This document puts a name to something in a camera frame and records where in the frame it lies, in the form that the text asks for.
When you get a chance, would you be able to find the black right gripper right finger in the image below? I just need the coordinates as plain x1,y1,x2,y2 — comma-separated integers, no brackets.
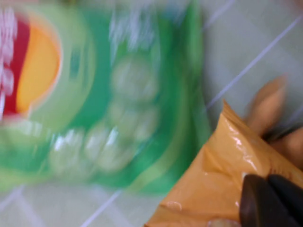
267,174,303,227

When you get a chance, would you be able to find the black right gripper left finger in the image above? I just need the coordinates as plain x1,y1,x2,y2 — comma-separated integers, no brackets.
239,174,288,227

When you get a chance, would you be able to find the yellow glossy snack packet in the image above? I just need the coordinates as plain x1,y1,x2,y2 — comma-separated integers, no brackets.
144,99,303,227

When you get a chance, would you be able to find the golden twisted snack packet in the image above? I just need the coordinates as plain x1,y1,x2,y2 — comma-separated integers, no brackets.
246,74,303,172

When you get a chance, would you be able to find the green cucumber chips bag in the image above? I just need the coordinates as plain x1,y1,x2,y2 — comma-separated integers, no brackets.
0,0,213,196

